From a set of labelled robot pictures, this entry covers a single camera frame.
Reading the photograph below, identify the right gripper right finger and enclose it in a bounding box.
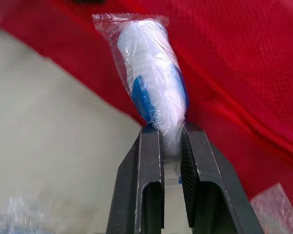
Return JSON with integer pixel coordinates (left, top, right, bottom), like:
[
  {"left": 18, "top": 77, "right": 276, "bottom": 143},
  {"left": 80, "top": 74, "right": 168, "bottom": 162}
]
[{"left": 178, "top": 121, "right": 264, "bottom": 234}]

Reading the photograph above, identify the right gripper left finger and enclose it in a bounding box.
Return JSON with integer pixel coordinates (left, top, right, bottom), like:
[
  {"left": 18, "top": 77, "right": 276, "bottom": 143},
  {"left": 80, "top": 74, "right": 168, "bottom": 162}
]
[{"left": 105, "top": 126, "right": 166, "bottom": 234}]

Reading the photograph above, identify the white blue bandage pack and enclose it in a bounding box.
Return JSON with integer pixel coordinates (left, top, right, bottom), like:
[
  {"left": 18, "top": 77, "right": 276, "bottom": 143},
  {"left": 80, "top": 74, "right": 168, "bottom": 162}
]
[{"left": 92, "top": 12, "right": 190, "bottom": 190}]

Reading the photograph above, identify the red mesh pouch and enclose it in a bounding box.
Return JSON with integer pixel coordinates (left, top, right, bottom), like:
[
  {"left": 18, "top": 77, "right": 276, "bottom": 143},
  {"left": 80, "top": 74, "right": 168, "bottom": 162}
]
[{"left": 0, "top": 0, "right": 293, "bottom": 199}]

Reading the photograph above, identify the clear plastic small pack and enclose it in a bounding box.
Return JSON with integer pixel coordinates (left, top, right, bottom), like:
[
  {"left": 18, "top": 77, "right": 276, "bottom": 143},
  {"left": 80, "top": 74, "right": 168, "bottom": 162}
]
[{"left": 250, "top": 182, "right": 293, "bottom": 234}]

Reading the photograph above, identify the clear crinkled small pack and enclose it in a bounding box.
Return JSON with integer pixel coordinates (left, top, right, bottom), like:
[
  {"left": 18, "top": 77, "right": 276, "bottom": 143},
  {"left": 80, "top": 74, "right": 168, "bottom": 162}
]
[{"left": 0, "top": 195, "right": 46, "bottom": 234}]

